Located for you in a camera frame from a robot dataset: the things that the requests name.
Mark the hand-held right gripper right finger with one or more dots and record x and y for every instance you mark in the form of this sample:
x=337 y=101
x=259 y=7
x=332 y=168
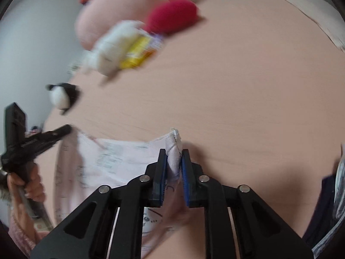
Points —
x=186 y=178

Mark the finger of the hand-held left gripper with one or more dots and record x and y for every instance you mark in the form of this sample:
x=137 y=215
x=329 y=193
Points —
x=56 y=136

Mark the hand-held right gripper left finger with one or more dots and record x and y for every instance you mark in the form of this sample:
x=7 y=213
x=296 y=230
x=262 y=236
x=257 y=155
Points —
x=159 y=178

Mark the pink printed t-shirt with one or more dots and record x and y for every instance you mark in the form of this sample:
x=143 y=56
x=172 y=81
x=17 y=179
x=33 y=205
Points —
x=107 y=162

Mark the person's left forearm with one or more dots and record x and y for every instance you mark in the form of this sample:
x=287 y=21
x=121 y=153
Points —
x=21 y=215

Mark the stack of folded white clothes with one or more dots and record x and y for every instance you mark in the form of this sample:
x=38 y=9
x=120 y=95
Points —
x=338 y=199

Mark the person's left hand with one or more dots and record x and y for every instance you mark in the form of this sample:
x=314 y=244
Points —
x=33 y=190

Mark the panda plush toy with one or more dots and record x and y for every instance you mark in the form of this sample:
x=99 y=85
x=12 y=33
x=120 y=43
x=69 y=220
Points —
x=62 y=98

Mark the white plush rabbit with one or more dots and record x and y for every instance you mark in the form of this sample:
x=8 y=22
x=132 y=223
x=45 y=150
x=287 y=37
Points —
x=113 y=48

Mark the pink round bed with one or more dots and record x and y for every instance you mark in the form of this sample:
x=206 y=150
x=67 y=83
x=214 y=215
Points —
x=242 y=86

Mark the yellow snack packet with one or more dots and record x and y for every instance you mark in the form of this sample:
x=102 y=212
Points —
x=140 y=51

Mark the pink rolled quilt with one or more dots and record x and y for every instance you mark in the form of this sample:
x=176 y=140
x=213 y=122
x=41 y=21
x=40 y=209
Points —
x=107 y=10

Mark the red plush pillow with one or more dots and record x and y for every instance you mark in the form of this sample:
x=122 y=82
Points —
x=172 y=16

